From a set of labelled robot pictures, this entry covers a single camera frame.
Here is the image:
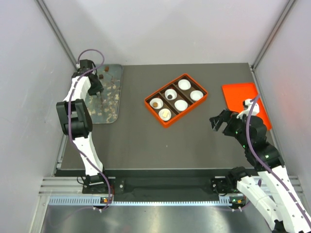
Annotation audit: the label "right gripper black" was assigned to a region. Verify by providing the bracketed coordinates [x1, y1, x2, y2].
[209, 108, 250, 149]

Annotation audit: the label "cream white chocolate bar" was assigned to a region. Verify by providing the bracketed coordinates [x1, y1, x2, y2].
[162, 111, 169, 117]

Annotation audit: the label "metal tongs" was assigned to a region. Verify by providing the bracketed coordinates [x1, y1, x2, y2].
[97, 92, 103, 106]

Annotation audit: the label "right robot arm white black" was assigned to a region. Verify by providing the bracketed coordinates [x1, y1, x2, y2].
[209, 109, 311, 233]

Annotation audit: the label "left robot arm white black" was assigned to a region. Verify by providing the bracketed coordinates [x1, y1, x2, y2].
[56, 59, 110, 193]

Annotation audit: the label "orange chocolate box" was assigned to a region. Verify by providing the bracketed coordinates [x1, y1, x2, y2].
[144, 73, 208, 128]

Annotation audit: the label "floral blue tray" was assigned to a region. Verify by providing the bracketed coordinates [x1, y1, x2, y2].
[85, 64, 123, 124]

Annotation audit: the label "orange box lid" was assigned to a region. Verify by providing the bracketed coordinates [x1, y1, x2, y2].
[222, 83, 272, 130]

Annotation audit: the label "white paper cup back right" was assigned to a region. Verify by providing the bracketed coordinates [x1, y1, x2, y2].
[190, 90, 204, 101]

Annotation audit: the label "white paper cup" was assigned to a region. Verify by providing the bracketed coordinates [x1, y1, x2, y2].
[150, 98, 163, 110]
[165, 88, 177, 100]
[190, 90, 204, 101]
[178, 79, 191, 90]
[174, 100, 188, 112]
[158, 108, 172, 121]

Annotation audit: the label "white paper cup middle right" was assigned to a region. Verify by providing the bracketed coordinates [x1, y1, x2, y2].
[174, 100, 188, 112]

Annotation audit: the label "white paper cup back left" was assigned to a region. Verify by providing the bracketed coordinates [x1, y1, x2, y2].
[178, 79, 191, 90]

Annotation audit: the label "white paper cup middle left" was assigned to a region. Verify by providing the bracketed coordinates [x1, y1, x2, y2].
[165, 88, 177, 100]

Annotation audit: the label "white paper cup front right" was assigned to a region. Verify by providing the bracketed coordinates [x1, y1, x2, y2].
[158, 108, 172, 121]

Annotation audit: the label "white paper cup front left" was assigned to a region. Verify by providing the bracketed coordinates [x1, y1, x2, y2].
[150, 98, 163, 110]

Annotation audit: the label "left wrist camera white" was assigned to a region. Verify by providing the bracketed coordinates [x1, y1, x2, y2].
[76, 59, 96, 73]

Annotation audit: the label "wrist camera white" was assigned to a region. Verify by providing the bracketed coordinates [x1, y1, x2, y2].
[76, 59, 96, 73]
[236, 99, 260, 119]

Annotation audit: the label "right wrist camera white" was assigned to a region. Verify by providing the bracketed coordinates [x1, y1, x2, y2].
[236, 99, 260, 119]

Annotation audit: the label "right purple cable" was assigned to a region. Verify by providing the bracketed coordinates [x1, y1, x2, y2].
[245, 94, 311, 224]

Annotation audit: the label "black mounting base rail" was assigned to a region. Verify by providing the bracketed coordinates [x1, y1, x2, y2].
[38, 167, 304, 207]

